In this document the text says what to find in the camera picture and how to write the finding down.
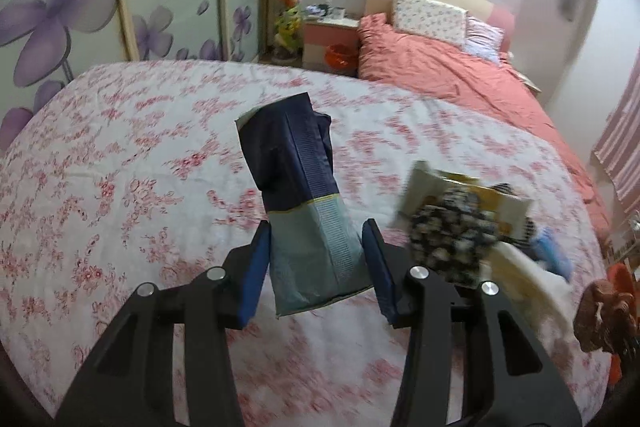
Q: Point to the pink nightstand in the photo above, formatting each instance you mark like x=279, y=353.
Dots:
x=320, y=39

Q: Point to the orange basket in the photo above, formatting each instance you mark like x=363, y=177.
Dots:
x=341, y=57

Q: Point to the white mug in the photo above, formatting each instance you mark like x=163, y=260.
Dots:
x=338, y=13

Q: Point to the pink striped curtain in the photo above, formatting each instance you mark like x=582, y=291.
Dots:
x=622, y=147

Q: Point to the dark blue snack bag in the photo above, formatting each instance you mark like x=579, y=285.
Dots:
x=295, y=187

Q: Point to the blue plastic wrapper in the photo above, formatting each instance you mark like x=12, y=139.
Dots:
x=550, y=252

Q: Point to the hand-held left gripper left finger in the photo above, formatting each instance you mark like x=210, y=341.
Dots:
x=255, y=277

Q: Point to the striped pillow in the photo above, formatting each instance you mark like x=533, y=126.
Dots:
x=482, y=39

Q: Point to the yellow white snack packet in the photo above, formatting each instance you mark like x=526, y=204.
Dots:
x=425, y=187

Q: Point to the floral pillow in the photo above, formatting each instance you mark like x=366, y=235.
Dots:
x=430, y=17

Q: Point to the pink duvet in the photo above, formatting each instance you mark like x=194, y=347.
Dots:
x=450, y=67

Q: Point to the floral white bed sheet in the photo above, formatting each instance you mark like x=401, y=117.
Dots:
x=125, y=157

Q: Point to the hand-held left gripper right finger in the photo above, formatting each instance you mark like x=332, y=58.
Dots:
x=377, y=272

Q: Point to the black dotted pouch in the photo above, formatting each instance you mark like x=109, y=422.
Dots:
x=445, y=237

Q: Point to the brown stuffed toy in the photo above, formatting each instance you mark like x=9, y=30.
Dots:
x=605, y=312

